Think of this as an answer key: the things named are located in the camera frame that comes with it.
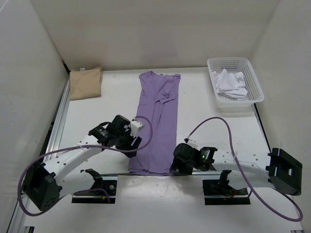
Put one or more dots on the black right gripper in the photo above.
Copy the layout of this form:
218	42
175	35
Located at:
176	164

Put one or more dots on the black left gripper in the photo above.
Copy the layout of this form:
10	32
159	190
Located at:
131	138

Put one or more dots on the purple t shirt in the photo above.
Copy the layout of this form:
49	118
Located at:
158	109

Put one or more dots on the beige t shirt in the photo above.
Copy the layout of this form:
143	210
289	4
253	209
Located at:
85	84

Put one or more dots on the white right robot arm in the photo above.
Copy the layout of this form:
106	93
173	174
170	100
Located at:
277	169

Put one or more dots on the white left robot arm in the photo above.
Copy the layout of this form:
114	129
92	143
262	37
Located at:
46	183

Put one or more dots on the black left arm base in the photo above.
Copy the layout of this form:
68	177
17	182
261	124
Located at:
103	190

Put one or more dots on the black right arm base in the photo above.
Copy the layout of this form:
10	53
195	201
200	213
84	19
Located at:
218	192

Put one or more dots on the white crumpled cloth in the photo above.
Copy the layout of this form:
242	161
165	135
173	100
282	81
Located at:
231	85

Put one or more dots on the white plastic basket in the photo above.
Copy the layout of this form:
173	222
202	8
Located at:
234	65

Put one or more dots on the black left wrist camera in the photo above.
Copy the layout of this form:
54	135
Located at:
117	132

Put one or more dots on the aluminium table edge rail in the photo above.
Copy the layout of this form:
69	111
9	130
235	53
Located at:
150	205

